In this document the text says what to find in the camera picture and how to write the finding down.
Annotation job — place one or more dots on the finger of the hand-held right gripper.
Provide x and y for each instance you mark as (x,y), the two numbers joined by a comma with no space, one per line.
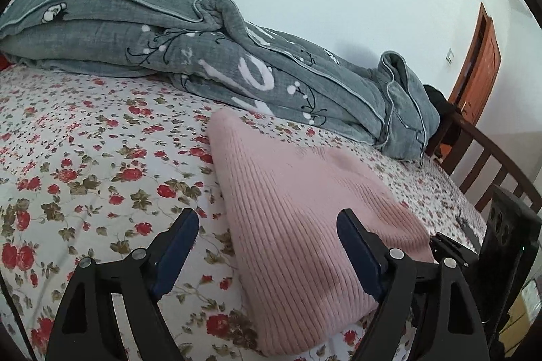
(455,248)

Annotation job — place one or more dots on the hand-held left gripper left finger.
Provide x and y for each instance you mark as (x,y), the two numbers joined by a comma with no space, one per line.
(175,261)

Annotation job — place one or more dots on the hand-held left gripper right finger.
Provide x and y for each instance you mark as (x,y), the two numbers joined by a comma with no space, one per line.
(360,257)

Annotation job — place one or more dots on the pink knitted sweater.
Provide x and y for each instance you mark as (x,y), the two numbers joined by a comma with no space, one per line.
(296,217)

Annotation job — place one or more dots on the black cloth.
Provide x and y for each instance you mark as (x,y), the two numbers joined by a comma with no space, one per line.
(438,102)

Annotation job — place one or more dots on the floral bed sheet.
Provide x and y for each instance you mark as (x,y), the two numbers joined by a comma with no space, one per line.
(84,132)

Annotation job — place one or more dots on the orange wooden door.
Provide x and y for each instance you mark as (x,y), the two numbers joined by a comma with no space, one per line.
(482,64)

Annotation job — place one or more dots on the grey printed quilt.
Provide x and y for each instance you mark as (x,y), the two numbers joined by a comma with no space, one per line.
(127,26)

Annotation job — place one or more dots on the red cloth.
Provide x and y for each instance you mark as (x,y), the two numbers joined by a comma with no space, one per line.
(2,62)

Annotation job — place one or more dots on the white wall switch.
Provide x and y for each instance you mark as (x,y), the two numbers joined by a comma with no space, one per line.
(449,56)

